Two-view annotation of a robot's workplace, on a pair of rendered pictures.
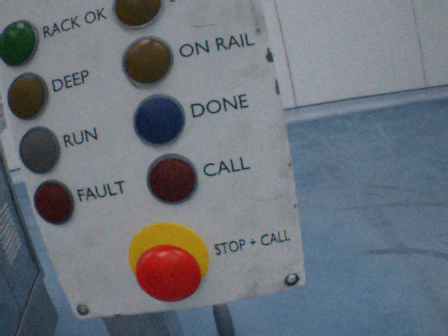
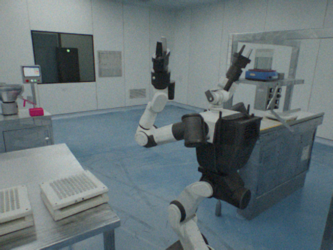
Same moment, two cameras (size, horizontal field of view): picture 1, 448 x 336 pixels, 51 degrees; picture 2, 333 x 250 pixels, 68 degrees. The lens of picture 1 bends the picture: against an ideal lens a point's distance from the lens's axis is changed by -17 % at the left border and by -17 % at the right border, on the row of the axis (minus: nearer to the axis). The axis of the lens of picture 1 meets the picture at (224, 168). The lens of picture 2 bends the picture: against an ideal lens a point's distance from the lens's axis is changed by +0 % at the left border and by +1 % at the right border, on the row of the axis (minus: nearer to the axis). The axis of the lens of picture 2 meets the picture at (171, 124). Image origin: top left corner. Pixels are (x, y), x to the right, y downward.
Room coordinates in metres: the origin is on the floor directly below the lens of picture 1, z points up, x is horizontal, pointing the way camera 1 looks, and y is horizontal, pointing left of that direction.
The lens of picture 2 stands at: (-1.37, -0.33, 1.57)
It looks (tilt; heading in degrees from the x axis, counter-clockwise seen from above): 16 degrees down; 51
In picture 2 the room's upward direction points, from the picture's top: 2 degrees clockwise
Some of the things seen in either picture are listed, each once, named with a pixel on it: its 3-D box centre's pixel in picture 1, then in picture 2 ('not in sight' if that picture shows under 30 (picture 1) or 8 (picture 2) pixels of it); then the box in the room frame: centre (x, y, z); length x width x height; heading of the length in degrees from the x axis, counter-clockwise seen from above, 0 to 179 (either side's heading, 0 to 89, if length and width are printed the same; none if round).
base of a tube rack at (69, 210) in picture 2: not in sight; (74, 196); (-1.08, 0.77, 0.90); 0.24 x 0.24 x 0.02; 2
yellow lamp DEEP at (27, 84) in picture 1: (26, 96); not in sight; (0.30, 0.11, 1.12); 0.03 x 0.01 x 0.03; 90
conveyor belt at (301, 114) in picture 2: not in sight; (283, 122); (1.11, 0.90, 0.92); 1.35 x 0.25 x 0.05; 0
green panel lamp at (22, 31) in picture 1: (17, 43); not in sight; (0.30, 0.11, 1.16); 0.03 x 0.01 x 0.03; 90
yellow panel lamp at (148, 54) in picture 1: (147, 61); not in sight; (0.30, 0.03, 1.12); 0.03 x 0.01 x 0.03; 90
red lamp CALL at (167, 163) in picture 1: (171, 180); not in sight; (0.30, 0.03, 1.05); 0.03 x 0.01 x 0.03; 90
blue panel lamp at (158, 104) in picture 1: (158, 120); not in sight; (0.30, 0.03, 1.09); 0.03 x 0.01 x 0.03; 90
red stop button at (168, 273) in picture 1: (167, 264); not in sight; (0.30, 0.05, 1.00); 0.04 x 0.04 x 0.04; 0
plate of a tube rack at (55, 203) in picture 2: not in sight; (73, 187); (-1.08, 0.77, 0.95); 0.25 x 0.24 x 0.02; 92
